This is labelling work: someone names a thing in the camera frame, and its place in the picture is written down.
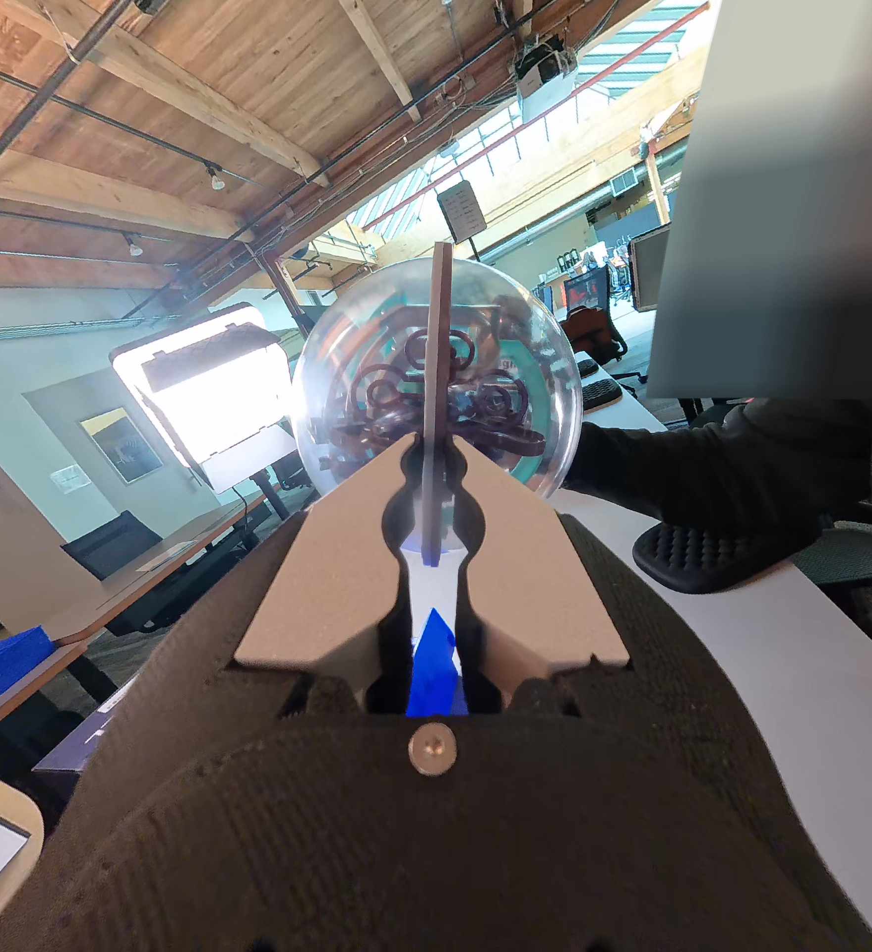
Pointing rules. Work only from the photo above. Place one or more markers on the blue tape strips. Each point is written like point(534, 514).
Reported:
point(12, 658)

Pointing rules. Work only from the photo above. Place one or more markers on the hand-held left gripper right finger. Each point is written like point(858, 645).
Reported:
point(540, 595)

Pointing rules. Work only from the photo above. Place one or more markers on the blue plastic bin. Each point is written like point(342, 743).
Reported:
point(436, 669)

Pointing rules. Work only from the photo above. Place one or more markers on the small white wall notice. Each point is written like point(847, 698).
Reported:
point(71, 480)

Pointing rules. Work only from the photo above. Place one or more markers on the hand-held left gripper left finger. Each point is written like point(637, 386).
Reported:
point(317, 587)

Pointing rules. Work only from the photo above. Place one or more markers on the person's right forearm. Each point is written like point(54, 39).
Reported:
point(704, 468)

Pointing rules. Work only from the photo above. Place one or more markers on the framed wall picture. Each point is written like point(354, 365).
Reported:
point(122, 446)

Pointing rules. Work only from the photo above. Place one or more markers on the dark blue cardboard box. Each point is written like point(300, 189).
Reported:
point(79, 736)

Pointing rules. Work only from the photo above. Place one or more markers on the brown office chair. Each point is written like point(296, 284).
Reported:
point(592, 331)

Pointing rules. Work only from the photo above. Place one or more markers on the black office chair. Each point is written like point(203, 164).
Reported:
point(108, 547)

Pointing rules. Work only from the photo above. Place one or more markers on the white ceiling box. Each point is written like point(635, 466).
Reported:
point(547, 85)

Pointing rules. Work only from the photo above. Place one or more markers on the bright studio light panel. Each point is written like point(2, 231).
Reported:
point(213, 401)

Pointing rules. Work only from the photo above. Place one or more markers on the grey screen on stand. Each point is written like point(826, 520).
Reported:
point(648, 271)

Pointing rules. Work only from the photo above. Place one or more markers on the clear maze ball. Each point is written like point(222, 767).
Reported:
point(525, 335)

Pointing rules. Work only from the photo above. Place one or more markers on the grey desk with orange edge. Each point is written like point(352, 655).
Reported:
point(146, 573)

